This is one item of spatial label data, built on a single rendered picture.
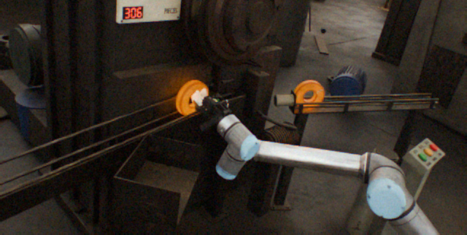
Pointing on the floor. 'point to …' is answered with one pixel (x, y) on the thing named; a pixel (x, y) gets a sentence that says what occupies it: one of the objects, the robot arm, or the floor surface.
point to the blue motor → (349, 82)
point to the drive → (25, 79)
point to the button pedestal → (415, 176)
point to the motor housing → (287, 137)
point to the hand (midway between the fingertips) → (193, 94)
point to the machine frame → (126, 83)
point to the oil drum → (293, 21)
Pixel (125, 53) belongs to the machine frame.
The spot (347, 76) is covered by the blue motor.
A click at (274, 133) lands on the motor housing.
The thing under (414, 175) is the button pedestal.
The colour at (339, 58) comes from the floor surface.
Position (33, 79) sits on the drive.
